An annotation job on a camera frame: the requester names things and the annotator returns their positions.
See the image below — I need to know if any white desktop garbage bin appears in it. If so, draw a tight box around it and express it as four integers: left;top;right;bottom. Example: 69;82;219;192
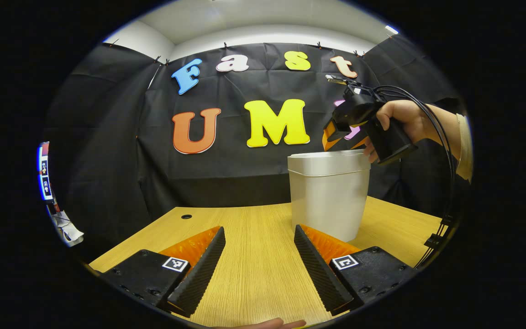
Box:
287;149;372;243

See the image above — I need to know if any wooden desktop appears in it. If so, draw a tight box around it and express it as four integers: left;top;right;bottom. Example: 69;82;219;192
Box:
89;196;444;328

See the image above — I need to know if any blue-edged wall poster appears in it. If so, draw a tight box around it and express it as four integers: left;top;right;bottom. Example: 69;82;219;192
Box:
37;141;57;204

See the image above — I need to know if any white crumpled bag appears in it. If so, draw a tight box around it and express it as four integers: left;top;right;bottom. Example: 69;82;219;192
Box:
52;209;84;247

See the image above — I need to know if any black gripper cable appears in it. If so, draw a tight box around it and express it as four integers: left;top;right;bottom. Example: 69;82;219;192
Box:
368;85;456;270

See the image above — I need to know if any black backdrop cloth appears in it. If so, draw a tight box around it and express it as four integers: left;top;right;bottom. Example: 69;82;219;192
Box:
44;34;473;256

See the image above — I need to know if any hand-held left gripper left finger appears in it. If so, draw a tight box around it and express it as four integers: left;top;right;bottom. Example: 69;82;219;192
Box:
100;226;226;318

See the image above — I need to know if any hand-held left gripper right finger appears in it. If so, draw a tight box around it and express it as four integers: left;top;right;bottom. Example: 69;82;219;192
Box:
294;224;416;317

